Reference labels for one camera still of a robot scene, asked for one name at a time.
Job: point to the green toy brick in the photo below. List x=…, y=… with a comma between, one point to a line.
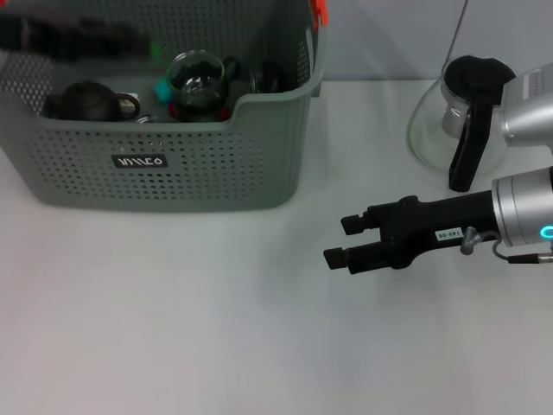
x=156, y=50

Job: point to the red sloped toy brick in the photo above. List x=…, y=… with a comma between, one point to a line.
x=223, y=113

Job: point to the grey perforated plastic storage bin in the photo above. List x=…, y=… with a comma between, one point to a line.
x=216, y=173

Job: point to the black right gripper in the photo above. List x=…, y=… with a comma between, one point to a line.
x=432, y=220

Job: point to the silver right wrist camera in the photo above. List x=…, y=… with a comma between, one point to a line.
x=529, y=112

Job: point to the glass teacup with black holder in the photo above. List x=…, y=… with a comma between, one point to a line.
x=196, y=78
x=149, y=118
x=198, y=116
x=265, y=78

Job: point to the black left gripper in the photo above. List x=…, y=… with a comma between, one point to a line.
x=73, y=39

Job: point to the dark clay teapot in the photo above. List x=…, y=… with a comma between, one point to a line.
x=86, y=101

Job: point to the cyan sloped toy brick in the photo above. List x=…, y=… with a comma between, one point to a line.
x=162, y=91

